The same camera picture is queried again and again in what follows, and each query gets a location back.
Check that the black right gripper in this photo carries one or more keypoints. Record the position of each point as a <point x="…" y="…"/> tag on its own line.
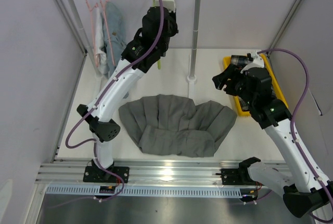
<point x="220" y="80"/>

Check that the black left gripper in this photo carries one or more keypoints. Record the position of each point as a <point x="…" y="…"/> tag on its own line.
<point x="173" y="16"/>

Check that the grey pleated skirt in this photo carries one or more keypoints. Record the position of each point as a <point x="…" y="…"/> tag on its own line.
<point x="174" y="125"/>

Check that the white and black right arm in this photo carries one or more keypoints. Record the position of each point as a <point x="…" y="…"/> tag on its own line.
<point x="308" y="188"/>

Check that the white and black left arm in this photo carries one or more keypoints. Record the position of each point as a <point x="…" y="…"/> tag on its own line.
<point x="149" y="44"/>

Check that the yellow plastic bin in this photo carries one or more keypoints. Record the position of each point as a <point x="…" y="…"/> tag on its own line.
<point x="240" y="108"/>

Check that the plaid checked shirt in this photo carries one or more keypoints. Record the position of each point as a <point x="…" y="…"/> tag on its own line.
<point x="239" y="60"/>

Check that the light blue denim garment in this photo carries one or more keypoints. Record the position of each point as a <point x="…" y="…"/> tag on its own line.
<point x="117" y="33"/>

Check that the white garment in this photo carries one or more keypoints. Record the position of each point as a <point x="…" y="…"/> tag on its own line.
<point x="100" y="56"/>

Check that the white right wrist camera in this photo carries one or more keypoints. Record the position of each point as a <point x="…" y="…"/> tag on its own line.
<point x="257" y="62"/>

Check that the aluminium mounting rail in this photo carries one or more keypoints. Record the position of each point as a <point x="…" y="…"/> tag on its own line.
<point x="149" y="172"/>

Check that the slotted cable duct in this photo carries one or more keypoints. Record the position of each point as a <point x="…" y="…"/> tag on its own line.
<point x="215" y="192"/>

